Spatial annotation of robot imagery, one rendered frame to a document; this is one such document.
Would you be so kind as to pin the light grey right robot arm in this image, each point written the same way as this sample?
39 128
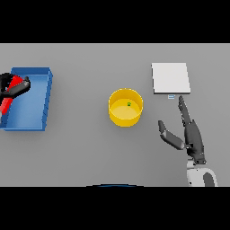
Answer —
200 176

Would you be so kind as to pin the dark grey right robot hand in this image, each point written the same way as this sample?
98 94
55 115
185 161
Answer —
193 136

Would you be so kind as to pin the red beaker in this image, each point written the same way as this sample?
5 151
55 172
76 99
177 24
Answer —
10 94

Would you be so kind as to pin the pale square measuring scale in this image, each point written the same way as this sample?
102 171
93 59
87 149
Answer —
170 78

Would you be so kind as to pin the blue tray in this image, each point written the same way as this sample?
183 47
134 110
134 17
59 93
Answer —
30 101

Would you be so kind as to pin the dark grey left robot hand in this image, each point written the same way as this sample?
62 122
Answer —
16 88

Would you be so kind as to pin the yellow bowl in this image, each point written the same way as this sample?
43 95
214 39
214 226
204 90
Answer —
125 108

